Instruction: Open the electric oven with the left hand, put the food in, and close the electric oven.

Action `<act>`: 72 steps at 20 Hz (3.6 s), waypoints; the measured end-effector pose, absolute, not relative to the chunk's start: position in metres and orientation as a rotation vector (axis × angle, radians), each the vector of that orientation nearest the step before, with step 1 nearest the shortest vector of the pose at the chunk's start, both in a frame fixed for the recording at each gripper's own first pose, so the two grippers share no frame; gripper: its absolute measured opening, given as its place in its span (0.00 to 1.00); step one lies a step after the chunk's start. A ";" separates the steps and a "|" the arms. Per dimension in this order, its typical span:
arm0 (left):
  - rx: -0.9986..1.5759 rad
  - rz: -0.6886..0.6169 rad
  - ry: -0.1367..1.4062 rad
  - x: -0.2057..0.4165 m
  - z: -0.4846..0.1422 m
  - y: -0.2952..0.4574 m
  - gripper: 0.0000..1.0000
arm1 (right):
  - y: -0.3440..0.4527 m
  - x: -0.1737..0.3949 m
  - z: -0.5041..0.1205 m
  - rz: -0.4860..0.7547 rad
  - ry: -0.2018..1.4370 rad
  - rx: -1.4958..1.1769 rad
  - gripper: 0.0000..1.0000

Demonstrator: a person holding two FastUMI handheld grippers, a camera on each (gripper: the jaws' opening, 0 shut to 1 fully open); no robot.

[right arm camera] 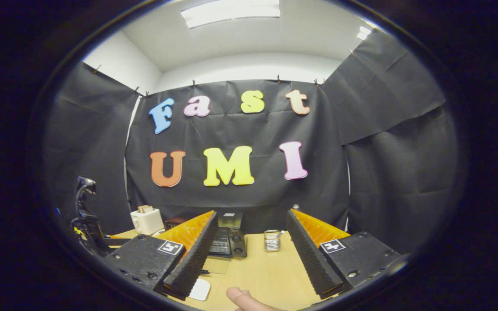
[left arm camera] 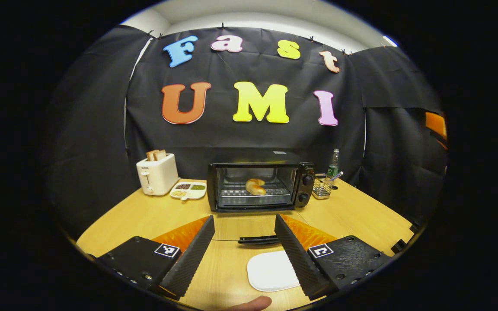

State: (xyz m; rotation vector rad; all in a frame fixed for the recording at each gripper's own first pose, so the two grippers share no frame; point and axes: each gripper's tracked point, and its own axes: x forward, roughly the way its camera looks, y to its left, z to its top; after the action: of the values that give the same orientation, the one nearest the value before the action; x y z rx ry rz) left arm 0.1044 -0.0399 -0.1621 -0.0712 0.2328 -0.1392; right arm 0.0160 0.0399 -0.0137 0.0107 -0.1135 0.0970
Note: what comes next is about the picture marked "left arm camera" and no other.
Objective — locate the clear plastic water bottle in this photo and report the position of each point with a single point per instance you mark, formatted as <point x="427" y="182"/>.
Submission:
<point x="333" y="164"/>

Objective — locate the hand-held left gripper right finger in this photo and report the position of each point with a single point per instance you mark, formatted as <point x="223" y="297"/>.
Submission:
<point x="296" y="259"/>

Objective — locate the white divided sauce dish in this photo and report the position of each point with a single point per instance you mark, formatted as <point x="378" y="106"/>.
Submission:
<point x="188" y="191"/>

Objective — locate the golden croissant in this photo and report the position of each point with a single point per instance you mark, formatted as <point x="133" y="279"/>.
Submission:
<point x="255" y="186"/>

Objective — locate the white plate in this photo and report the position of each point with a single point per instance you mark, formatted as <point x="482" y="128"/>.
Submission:
<point x="270" y="272"/>

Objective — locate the black backdrop cloth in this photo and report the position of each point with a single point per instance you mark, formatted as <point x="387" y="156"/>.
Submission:
<point x="93" y="129"/>

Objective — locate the white toaster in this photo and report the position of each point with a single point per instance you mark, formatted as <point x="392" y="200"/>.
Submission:
<point x="158" y="177"/>

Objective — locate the toast slices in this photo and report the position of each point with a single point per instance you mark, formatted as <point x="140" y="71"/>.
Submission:
<point x="156" y="155"/>

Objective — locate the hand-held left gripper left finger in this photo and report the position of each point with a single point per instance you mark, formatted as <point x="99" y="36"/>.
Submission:
<point x="193" y="255"/>

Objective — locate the pale utensil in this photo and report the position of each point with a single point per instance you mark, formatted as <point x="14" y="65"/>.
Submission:
<point x="337" y="176"/>

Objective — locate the black electric oven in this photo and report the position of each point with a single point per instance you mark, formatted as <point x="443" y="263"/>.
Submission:
<point x="305" y="181"/>

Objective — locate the small ceiling light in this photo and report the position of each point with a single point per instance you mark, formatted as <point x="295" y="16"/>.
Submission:
<point x="390" y="41"/>

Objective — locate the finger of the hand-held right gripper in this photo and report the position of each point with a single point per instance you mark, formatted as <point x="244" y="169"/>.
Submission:
<point x="437" y="125"/>

